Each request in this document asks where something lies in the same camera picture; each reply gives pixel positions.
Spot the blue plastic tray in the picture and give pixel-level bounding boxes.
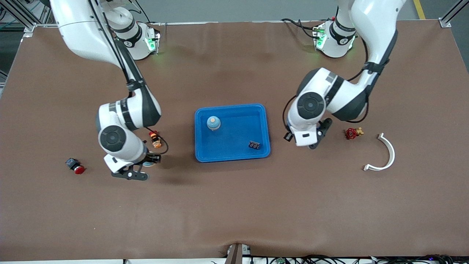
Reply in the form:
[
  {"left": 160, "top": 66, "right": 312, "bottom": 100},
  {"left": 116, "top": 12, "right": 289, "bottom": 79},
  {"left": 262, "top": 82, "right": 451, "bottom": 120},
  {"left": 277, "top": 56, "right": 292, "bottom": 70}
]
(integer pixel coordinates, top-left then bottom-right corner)
[{"left": 195, "top": 104, "right": 271, "bottom": 163}]

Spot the red mushroom push button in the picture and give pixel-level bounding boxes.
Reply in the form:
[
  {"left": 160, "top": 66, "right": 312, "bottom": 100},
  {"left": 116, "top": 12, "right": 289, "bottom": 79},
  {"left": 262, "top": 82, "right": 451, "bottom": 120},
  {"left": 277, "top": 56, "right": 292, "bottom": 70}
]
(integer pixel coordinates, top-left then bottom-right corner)
[{"left": 65, "top": 158, "right": 86, "bottom": 175}]

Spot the brown table cover sheet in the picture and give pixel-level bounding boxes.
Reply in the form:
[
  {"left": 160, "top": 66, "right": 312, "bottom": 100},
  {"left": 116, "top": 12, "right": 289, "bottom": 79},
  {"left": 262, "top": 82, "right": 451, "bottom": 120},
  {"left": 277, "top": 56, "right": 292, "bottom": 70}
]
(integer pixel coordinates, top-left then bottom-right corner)
[{"left": 0, "top": 21, "right": 469, "bottom": 261}]

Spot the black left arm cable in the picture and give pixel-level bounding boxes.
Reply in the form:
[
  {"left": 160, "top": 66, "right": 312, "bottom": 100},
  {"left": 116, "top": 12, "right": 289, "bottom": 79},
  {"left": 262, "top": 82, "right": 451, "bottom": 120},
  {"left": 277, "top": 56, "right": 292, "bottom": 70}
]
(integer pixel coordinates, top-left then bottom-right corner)
[{"left": 282, "top": 37, "right": 370, "bottom": 133}]

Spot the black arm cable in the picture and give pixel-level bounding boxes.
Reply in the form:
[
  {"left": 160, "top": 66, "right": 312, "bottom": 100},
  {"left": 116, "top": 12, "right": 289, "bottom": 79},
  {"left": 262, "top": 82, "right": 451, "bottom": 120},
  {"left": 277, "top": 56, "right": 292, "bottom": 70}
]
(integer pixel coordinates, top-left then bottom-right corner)
[
  {"left": 282, "top": 37, "right": 370, "bottom": 133},
  {"left": 88, "top": 0, "right": 169, "bottom": 155}
]

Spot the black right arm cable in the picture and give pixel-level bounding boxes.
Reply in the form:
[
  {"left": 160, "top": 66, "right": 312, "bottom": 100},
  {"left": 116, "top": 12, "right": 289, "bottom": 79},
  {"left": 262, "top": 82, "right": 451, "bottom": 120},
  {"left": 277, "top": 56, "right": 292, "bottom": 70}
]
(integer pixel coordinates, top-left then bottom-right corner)
[{"left": 88, "top": 0, "right": 169, "bottom": 155}]

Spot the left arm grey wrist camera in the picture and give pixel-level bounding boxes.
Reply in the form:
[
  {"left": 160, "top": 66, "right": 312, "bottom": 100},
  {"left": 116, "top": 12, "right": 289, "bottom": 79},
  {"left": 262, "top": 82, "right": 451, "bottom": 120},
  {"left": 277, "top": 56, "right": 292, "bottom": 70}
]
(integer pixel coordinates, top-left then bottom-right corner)
[{"left": 309, "top": 118, "right": 333, "bottom": 149}]

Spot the red valve handle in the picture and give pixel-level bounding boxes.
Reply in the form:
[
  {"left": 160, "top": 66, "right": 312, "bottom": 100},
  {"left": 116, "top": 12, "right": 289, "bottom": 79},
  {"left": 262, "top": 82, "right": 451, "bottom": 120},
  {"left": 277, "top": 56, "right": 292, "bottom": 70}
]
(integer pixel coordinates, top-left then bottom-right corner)
[{"left": 345, "top": 127, "right": 365, "bottom": 140}]

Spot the black left base cable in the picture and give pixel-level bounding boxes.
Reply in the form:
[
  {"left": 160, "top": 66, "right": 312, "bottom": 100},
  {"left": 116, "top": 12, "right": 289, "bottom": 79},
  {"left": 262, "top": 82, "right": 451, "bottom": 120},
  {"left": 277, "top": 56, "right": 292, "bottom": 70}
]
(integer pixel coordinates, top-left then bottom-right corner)
[{"left": 281, "top": 18, "right": 320, "bottom": 40}]

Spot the black base cable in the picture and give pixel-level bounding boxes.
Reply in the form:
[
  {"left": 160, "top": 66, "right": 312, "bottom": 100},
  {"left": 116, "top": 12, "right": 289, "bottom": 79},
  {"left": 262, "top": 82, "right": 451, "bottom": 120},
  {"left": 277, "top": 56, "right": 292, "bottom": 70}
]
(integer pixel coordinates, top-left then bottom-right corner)
[
  {"left": 137, "top": 0, "right": 162, "bottom": 26},
  {"left": 281, "top": 18, "right": 320, "bottom": 40}
]

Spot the white curved plastic bracket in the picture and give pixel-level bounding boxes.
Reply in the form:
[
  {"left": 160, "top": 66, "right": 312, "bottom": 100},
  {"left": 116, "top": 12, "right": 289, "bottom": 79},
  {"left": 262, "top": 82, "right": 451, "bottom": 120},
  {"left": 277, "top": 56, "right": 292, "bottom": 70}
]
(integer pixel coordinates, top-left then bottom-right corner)
[{"left": 363, "top": 133, "right": 396, "bottom": 172}]

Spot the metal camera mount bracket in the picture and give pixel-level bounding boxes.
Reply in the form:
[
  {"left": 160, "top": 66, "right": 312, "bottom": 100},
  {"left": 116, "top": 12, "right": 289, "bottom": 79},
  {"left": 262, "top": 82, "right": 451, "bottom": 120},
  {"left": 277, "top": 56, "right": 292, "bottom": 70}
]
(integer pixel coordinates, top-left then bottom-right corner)
[{"left": 224, "top": 243, "right": 252, "bottom": 264}]

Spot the black cable bundle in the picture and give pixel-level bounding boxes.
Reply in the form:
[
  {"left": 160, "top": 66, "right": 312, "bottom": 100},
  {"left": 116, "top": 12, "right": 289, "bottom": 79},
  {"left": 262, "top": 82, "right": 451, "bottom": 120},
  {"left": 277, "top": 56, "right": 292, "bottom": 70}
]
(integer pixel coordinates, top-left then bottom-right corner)
[{"left": 249, "top": 254, "right": 457, "bottom": 264}]

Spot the black right base cable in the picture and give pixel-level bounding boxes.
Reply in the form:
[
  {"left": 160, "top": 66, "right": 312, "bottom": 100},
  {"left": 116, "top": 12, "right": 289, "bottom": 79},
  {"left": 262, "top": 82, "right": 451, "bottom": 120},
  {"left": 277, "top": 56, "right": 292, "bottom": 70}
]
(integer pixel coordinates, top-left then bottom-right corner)
[{"left": 137, "top": 0, "right": 162, "bottom": 26}]

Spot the aluminium frame profile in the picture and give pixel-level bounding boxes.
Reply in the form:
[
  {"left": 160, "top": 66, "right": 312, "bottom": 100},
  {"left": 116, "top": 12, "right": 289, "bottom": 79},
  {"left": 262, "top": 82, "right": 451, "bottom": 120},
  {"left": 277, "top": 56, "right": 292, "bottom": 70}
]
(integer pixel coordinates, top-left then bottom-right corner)
[
  {"left": 0, "top": 0, "right": 50, "bottom": 37},
  {"left": 440, "top": 0, "right": 469, "bottom": 28}
]

